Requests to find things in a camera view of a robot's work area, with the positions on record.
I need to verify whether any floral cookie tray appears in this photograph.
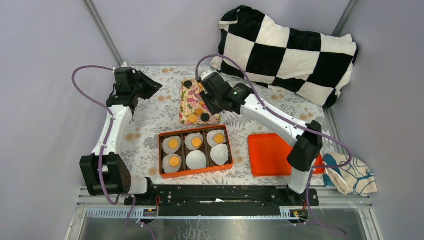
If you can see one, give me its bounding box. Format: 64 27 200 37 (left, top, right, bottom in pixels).
179 78 222 125

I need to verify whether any round dotted yellow biscuit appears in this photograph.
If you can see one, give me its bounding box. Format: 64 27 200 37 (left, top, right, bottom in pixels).
168 156 181 167
168 138 180 149
187 114 198 124
213 133 226 144
191 137 203 148

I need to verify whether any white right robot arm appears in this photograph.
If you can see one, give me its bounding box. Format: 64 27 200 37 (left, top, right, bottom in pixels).
196 70 323 206

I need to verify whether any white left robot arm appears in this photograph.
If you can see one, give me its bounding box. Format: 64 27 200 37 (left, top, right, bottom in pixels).
79 66 162 206

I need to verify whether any swirl yellow cookie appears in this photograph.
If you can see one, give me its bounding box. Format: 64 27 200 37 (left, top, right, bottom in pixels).
195 108 203 116

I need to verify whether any black sandwich cookie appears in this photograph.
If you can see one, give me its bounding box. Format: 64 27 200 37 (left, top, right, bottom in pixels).
183 80 193 89
200 113 211 122

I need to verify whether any checkered black white pillow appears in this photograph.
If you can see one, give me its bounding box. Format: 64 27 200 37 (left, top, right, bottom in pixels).
211 5 359 108

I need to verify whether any floral table mat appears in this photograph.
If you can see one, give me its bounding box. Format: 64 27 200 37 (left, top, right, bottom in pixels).
92 64 335 186

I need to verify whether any orange cookie box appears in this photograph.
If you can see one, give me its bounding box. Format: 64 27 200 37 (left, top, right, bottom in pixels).
158 125 234 179

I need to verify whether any orange box lid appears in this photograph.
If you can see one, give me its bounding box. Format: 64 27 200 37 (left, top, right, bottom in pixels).
247 133 313 177

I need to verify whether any teal cream cloth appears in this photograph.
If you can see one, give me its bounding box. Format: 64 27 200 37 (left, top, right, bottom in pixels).
323 152 378 197

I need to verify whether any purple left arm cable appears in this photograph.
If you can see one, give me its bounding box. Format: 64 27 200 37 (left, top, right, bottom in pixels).
71 65 157 240

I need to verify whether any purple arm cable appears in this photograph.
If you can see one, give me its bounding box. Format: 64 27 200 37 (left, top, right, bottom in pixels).
195 54 353 239
71 65 157 240

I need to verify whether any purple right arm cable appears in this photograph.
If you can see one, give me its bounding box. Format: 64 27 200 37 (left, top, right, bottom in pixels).
195 54 353 239

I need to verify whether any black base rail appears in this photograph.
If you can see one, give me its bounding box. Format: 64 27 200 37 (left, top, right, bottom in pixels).
124 184 320 218

